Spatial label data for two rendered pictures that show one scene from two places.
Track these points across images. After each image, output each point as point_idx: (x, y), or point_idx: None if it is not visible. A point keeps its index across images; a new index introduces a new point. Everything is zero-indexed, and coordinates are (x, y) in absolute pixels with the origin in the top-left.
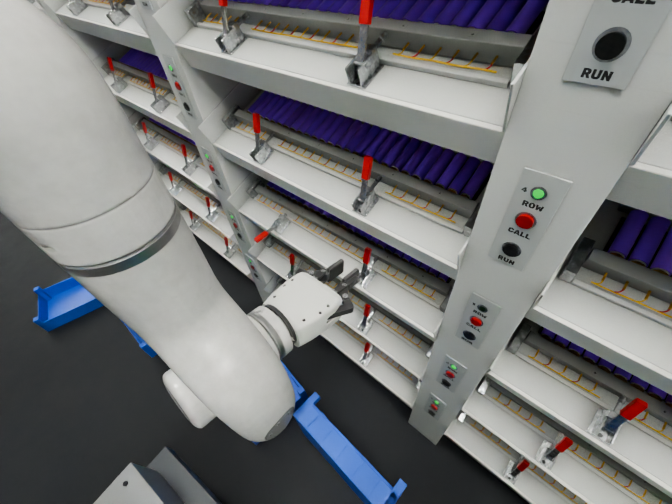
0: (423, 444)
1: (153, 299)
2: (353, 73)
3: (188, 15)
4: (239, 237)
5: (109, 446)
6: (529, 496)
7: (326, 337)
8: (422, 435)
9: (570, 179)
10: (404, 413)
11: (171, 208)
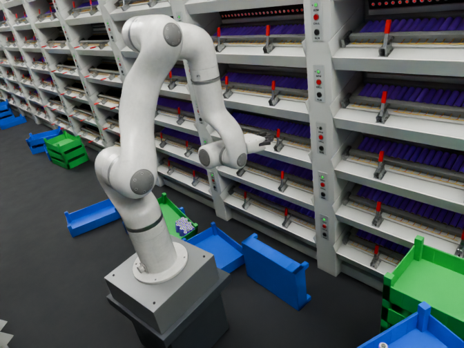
0: (327, 277)
1: (213, 94)
2: (265, 50)
3: None
4: None
5: None
6: (385, 273)
7: (261, 217)
8: (326, 273)
9: (323, 65)
10: (315, 264)
11: (219, 73)
